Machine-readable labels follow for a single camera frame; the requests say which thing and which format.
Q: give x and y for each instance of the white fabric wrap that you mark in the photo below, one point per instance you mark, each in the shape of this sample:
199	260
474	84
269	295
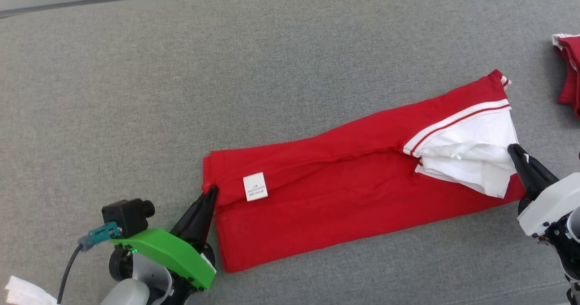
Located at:
27	293

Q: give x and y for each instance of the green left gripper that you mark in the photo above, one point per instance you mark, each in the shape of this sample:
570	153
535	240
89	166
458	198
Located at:
167	253

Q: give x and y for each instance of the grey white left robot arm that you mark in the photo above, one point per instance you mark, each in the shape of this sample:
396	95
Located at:
127	293

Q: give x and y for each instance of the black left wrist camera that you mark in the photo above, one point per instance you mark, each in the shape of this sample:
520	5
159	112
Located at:
124	216

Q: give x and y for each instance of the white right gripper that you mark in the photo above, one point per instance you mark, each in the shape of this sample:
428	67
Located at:
553	200

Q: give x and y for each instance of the red shorts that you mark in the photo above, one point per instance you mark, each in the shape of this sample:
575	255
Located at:
572	69

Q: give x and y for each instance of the red and white jersey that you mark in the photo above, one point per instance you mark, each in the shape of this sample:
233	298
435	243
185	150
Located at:
340	196

